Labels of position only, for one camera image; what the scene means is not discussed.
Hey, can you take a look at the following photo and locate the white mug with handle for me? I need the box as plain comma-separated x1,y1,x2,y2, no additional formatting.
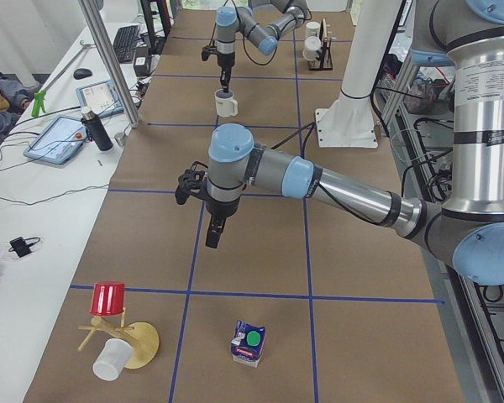
214,89,239,118

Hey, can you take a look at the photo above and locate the blue white milk carton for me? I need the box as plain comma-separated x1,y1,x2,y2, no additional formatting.
230,320,266,368

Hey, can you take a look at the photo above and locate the red plastic cup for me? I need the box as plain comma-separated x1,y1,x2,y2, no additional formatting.
90,281,125,317

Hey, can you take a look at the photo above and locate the wooden cup tree stand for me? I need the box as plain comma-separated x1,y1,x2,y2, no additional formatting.
77,307,160,369

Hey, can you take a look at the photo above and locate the white plastic cup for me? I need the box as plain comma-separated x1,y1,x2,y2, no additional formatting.
92,338,133,381

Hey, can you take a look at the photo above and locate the black power brick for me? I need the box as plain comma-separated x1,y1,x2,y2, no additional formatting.
133,44,152,77

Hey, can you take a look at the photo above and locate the white mug lower rack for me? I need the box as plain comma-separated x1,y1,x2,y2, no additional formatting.
302,36,322,61

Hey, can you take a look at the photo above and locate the white mug rack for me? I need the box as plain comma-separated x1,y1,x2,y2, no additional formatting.
302,36,322,61
305,21,322,39

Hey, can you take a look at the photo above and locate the white mug upper rack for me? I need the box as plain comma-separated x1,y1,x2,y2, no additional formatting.
305,21,322,39

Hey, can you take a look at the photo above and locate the black keyboard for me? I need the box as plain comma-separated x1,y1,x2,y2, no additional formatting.
113,25,140,64

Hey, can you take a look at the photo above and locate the teach pendant far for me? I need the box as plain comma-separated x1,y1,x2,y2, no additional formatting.
76,80,123,118

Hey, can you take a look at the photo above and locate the teach pendant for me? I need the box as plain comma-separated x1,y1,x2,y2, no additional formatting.
76,80,123,118
23,116,87,165

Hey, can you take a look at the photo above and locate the black water bottle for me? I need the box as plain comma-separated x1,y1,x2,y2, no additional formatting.
81,106,113,151

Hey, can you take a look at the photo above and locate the black computer mouse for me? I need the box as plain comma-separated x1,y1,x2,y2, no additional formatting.
73,68,92,80

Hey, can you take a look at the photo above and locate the teach pendant near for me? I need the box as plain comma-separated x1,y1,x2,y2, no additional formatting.
23,116,87,165

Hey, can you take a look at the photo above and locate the grabber stick green tip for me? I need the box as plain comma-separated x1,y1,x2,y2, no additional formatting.
31,39,94,118

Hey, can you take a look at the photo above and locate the small black adapter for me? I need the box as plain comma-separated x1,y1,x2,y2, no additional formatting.
8,237,41,258

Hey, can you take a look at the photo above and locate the black wire mug rack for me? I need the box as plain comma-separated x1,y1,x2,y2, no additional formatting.
306,18,333,71

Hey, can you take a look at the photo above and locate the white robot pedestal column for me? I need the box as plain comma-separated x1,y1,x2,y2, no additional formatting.
316,0,404,149

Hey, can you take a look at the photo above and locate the aluminium frame post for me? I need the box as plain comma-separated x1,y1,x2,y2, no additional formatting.
78,0,139,128

